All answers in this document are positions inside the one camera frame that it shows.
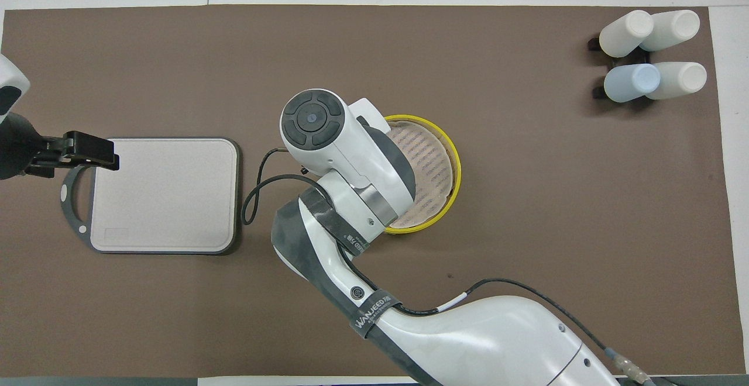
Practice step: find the light blue bottle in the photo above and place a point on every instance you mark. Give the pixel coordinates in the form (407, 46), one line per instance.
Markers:
(631, 82)

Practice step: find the white plastic cup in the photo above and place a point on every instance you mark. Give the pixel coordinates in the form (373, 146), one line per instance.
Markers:
(681, 80)

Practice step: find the brown table mat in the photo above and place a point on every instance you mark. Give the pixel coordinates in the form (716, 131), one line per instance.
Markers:
(526, 228)

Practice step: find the white bottle top left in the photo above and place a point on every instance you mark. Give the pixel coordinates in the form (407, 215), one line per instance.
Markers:
(625, 33)

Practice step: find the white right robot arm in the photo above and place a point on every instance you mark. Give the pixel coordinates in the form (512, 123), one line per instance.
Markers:
(468, 339)

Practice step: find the black cup rack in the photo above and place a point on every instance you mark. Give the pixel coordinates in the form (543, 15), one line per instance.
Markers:
(636, 57)

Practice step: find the white bottle top right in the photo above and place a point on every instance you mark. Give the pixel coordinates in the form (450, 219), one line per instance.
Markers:
(673, 29)

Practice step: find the white bottle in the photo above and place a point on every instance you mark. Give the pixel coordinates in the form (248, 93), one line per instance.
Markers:
(673, 29)
(625, 33)

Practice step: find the grey cutting board black rim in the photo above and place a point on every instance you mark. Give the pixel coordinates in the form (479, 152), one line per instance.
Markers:
(164, 199)

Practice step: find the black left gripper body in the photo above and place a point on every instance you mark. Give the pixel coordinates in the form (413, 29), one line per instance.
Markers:
(20, 146)

